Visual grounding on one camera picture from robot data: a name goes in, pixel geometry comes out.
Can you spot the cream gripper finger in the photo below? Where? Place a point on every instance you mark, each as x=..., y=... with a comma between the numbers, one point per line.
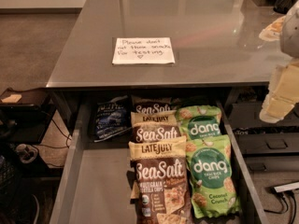
x=272, y=31
x=283, y=93

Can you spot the green dang chip bag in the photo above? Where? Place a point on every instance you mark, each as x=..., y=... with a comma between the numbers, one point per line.
x=213, y=189
x=199, y=121

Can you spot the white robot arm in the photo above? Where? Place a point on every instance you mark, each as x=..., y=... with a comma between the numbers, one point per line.
x=289, y=36

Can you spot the middle brown sea salt bag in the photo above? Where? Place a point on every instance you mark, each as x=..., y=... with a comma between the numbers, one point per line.
x=149, y=128

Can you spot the brown sea salt bag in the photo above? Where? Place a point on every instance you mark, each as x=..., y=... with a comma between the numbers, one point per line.
x=151, y=105
x=162, y=180
x=149, y=128

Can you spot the rear brown sea salt bag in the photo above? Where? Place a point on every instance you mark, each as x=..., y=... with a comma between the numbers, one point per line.
x=151, y=105

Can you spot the front brown sea salt bag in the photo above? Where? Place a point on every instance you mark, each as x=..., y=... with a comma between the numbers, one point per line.
x=162, y=180

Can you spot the dark blue chip bag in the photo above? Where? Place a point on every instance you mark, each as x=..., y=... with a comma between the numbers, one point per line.
x=112, y=118

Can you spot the grey open top drawer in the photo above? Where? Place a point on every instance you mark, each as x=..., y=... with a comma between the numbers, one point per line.
x=96, y=184

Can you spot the grey power strip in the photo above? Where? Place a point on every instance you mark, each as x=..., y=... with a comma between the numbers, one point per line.
x=286, y=187

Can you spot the white handwritten paper note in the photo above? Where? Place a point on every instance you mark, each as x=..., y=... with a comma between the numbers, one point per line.
x=143, y=50

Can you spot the black side cart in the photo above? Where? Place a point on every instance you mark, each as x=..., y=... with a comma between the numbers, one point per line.
x=23, y=127

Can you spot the yellow sticky note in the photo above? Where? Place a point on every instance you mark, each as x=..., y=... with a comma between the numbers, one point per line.
x=11, y=99

